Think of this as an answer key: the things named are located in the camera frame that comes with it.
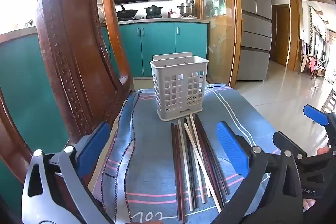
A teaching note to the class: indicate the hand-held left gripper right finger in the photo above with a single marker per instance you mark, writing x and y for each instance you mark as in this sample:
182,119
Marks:
232,150

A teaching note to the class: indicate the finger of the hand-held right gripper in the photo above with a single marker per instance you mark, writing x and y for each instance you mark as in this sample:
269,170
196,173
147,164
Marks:
315,114
287,142

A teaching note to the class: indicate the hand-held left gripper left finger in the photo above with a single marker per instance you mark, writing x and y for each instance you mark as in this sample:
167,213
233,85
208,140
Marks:
93,146

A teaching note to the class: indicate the white plastic utensil basket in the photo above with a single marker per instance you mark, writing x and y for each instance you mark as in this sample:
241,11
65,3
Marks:
168,112

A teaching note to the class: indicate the person's right hand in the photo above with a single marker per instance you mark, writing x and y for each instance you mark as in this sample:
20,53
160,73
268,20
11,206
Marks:
308,205

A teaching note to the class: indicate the clothes drying rack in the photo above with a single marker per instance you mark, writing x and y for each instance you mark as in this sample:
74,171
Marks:
312,64

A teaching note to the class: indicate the blue plaid tablecloth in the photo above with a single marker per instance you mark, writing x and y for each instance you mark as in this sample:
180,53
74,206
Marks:
155,150

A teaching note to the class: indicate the teal counter panel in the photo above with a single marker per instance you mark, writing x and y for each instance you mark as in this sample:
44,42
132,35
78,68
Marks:
23,98

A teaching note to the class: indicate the grey refrigerator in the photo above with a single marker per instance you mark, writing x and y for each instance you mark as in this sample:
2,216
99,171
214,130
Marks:
256,29

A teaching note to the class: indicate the wooden framed glass door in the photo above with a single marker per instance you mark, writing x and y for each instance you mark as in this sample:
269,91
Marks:
218,29

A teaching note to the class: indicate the black gas stove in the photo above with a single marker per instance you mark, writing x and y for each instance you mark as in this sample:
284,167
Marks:
139,18

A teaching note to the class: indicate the black wok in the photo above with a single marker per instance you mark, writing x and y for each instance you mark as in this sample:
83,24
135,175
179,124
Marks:
127,13

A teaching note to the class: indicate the stainless steel pot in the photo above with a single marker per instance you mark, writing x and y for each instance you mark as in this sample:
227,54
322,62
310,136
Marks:
187,9

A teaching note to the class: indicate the black lidded pot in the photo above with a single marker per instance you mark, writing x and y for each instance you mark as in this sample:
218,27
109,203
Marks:
153,11

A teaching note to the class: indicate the small red bottle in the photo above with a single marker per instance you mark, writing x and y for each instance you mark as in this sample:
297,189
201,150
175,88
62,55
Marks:
170,14

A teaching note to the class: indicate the wooden doorway frame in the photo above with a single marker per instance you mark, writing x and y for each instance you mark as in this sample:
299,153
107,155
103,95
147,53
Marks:
294,29

